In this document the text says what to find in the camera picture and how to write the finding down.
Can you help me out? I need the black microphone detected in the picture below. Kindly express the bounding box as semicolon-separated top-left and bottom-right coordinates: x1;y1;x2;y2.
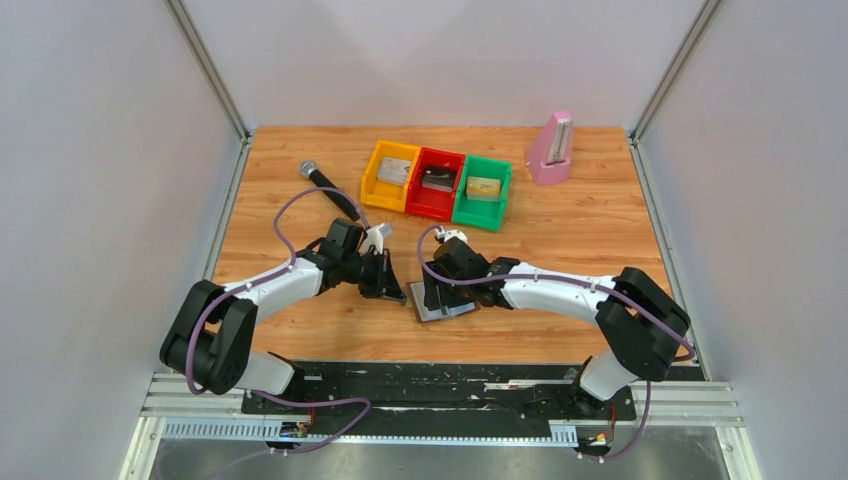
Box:
299;160;364;221

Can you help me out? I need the silver card in yellow bin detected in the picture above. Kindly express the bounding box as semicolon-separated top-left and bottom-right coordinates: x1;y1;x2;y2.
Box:
377;156;412;187

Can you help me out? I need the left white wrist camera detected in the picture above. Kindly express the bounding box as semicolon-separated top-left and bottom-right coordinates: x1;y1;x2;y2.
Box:
361;223;393;255

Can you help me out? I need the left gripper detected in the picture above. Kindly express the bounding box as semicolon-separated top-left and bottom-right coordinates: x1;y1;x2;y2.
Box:
342;249;407;303

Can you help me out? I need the pink metronome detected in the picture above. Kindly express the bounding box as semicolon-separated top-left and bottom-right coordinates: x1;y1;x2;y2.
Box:
525;111;574;186

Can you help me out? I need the yellow plastic bin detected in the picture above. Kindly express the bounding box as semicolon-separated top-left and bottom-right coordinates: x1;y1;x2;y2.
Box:
360;140;421;212

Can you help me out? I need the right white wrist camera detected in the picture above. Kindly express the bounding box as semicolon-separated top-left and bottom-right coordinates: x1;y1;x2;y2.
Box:
434;226;468;244

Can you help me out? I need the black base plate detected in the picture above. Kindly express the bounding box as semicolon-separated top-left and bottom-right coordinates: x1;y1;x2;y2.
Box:
238;359;637;439

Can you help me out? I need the black card in red bin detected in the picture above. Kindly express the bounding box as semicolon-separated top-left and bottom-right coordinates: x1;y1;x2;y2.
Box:
421;165;457;193

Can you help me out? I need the gold card in green bin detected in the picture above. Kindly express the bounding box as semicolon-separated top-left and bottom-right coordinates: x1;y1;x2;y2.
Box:
465;176;502;202

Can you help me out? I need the red plastic bin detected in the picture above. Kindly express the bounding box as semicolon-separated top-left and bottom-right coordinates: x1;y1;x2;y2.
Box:
404;147;466;221

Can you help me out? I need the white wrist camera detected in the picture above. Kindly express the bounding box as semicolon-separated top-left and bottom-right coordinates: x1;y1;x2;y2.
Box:
434;226;468;244
361;223;393;255

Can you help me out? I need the green plastic bin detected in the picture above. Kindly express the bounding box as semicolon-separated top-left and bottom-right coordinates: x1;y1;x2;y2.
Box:
451;155;513;232

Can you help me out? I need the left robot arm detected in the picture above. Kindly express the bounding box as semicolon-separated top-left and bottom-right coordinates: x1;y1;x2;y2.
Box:
159;218;406;413

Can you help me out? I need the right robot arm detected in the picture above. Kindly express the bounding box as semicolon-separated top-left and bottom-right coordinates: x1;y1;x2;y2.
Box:
420;236;695;418

